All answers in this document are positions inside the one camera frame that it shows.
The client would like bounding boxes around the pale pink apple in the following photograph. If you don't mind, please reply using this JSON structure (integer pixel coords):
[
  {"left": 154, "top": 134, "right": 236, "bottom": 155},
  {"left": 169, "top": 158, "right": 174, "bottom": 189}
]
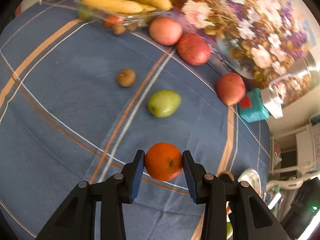
[{"left": 148, "top": 17, "right": 183, "bottom": 46}]

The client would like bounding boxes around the blue plaid tablecloth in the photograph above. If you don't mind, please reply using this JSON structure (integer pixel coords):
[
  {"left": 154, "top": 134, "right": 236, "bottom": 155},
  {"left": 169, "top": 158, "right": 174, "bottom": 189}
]
[{"left": 1, "top": 5, "right": 270, "bottom": 239}]

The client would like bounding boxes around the green mango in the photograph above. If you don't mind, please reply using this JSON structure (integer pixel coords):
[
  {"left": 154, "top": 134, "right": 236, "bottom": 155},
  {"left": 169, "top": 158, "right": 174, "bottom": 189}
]
[{"left": 147, "top": 89, "right": 182, "bottom": 118}]

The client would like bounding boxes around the white shelf rack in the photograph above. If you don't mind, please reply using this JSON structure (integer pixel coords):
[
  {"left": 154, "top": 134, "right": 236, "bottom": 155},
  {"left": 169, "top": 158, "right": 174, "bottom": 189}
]
[{"left": 266, "top": 124, "right": 319, "bottom": 220}]

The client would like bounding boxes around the orange tangerine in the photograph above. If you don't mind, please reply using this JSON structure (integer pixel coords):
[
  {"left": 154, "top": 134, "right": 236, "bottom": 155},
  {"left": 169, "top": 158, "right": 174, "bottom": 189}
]
[{"left": 144, "top": 142, "right": 182, "bottom": 181}]

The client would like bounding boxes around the red apple middle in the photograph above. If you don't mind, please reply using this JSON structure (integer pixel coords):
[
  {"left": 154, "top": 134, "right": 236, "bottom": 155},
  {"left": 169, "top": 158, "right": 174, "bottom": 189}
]
[{"left": 176, "top": 33, "right": 211, "bottom": 66}]

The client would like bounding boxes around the large red apple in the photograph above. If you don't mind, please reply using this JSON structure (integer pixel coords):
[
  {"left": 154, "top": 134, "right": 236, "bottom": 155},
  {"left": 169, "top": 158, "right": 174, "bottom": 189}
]
[{"left": 216, "top": 73, "right": 246, "bottom": 106}]

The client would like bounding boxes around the clear glass fruit bowl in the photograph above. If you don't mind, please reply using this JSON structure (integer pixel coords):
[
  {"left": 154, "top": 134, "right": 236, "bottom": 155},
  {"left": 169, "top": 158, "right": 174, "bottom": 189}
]
[{"left": 74, "top": 0, "right": 162, "bottom": 31}]

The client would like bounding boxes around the teal house-shaped tin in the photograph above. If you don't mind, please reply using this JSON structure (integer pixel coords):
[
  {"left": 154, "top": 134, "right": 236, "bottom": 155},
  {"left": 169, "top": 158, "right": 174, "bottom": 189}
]
[{"left": 238, "top": 88, "right": 270, "bottom": 123}]

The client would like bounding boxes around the flower painting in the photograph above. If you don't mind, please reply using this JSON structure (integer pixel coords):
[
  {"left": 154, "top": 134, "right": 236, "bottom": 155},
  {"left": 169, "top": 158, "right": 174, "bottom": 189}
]
[{"left": 147, "top": 0, "right": 320, "bottom": 106}]

